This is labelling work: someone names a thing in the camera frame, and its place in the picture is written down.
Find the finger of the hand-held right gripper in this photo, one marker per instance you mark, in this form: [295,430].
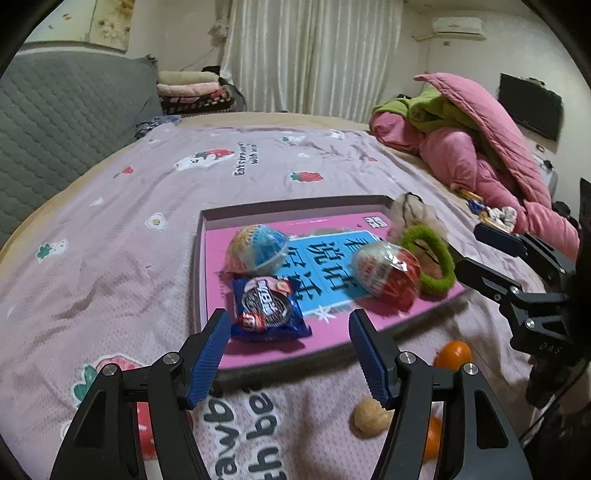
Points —
[498,240]
[485,277]

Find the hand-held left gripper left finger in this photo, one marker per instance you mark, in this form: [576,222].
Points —
[210,355]

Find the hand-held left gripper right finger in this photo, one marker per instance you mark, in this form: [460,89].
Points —
[369,355]

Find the shallow box with pink bottom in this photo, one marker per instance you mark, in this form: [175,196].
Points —
[323,318]

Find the blue cookie packet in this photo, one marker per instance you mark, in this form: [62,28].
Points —
[268,309]

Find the red white plastic egg toy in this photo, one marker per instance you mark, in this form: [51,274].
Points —
[385,272]

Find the beige mesh scrunchie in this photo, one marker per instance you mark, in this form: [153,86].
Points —
[415,212]

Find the small white cloth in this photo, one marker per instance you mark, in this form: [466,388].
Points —
[503,216]

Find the blue candy wrapper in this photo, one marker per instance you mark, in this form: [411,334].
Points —
[475,205]

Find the beige walnut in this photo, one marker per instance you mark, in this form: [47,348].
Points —
[369,415]

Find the orange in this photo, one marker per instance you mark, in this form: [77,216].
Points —
[455,354]
[432,436]

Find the pink quilt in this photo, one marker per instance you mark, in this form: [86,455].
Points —
[485,138]

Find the blue pink plastic egg toy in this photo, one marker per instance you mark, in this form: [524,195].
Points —
[258,249]

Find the black television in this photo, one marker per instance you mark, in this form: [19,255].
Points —
[531,106]

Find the strawberry print bed sheet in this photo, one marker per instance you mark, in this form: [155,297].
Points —
[115,249]

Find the green blanket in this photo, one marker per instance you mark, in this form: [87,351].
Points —
[420,108]

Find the white air conditioner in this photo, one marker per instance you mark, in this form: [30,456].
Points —
[457,27]

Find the blue patterned cloth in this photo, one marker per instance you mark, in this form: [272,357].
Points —
[154,125]

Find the dark patterned folded blanket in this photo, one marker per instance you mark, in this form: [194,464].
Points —
[203,104]

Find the white striped curtain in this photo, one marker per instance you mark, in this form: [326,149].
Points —
[314,55]

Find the pink folded blanket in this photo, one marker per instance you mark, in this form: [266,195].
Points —
[189,89]

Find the beige folded blanket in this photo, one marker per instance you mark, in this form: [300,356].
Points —
[187,77]

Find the grey quilted headboard cover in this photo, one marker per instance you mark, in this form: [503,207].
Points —
[60,120]

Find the floral wall poster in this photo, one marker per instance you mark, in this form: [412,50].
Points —
[111,23]

